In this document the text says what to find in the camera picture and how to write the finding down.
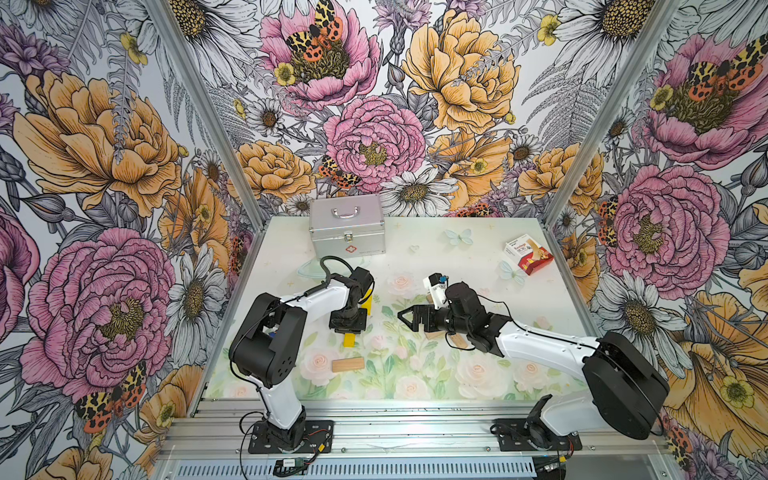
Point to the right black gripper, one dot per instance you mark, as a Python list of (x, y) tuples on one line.
[(419, 311)]

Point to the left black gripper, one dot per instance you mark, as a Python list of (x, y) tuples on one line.
[(355, 328)]

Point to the yellow short block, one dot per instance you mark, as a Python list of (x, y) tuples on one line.
[(349, 340)]

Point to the yellow long block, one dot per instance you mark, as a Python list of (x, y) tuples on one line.
[(368, 300)]

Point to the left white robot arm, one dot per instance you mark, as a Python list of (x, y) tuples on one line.
[(265, 349)]

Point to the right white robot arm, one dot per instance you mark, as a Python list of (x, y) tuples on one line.
[(624, 391)]

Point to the silver metal case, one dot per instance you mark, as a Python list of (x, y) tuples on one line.
[(347, 227)]

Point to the red white snack box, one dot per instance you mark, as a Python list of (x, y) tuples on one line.
[(527, 254)]

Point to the small green circuit board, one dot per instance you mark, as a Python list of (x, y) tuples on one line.
[(284, 466)]

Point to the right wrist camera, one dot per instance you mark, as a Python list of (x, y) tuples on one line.
[(436, 284)]

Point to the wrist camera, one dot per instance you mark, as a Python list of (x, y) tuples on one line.
[(362, 286), (436, 284)]

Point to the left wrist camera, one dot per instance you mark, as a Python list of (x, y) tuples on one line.
[(362, 286)]

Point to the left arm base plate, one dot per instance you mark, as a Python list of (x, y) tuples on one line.
[(306, 437)]

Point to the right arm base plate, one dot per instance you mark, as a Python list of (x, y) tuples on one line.
[(515, 434)]

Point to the aluminium front rail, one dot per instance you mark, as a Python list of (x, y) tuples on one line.
[(381, 428)]

